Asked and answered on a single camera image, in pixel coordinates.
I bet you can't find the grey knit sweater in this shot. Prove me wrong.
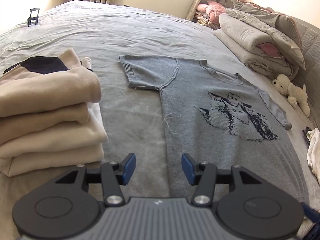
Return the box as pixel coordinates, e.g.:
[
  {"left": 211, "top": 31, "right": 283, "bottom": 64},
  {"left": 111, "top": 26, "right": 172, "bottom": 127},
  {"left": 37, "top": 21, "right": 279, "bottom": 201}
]
[{"left": 119, "top": 55, "right": 309, "bottom": 202}]

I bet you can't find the folded beige clothes stack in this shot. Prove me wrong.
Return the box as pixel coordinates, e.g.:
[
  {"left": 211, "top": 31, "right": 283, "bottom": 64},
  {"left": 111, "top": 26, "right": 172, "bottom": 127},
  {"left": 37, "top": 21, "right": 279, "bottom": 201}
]
[{"left": 1, "top": 49, "right": 107, "bottom": 177}]

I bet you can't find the pink crumpled clothes pile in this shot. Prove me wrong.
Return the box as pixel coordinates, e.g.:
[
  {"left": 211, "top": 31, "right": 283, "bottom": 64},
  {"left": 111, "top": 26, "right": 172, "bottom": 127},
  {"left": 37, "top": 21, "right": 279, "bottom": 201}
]
[{"left": 194, "top": 1, "right": 226, "bottom": 30}]

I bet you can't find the white crumpled garment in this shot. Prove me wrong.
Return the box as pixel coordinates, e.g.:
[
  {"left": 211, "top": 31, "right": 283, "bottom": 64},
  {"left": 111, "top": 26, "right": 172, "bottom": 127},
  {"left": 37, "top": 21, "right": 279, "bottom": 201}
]
[{"left": 306, "top": 128, "right": 320, "bottom": 179}]

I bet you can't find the dark grey garment under white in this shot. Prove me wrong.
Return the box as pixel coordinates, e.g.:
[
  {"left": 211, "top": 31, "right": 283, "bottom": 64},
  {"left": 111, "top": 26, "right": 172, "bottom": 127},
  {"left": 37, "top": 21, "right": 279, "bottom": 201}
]
[{"left": 302, "top": 127, "right": 312, "bottom": 147}]

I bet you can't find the white plush toy dog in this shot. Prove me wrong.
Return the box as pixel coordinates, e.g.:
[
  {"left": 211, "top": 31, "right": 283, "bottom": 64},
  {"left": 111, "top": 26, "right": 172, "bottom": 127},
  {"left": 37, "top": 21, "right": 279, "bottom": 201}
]
[{"left": 272, "top": 74, "right": 310, "bottom": 118}]

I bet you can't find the grey bed sheet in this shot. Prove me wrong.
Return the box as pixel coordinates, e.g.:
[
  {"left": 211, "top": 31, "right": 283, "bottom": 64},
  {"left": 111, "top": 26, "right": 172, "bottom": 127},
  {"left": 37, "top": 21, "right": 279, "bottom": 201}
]
[{"left": 0, "top": 0, "right": 320, "bottom": 240}]

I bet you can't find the folded grey duvet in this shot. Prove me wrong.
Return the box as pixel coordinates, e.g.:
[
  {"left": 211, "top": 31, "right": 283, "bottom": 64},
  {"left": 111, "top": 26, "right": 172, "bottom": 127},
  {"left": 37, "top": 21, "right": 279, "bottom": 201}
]
[{"left": 215, "top": 0, "right": 305, "bottom": 80}]

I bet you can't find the grey quilted headboard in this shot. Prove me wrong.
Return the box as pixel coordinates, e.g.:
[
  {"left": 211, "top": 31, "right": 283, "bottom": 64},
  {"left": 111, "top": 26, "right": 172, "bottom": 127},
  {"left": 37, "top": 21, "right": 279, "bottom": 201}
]
[{"left": 293, "top": 17, "right": 320, "bottom": 127}]

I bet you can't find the small black chair stand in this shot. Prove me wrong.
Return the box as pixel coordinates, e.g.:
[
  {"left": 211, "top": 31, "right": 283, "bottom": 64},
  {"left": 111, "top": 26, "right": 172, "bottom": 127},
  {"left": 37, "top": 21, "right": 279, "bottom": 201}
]
[{"left": 27, "top": 8, "right": 40, "bottom": 27}]

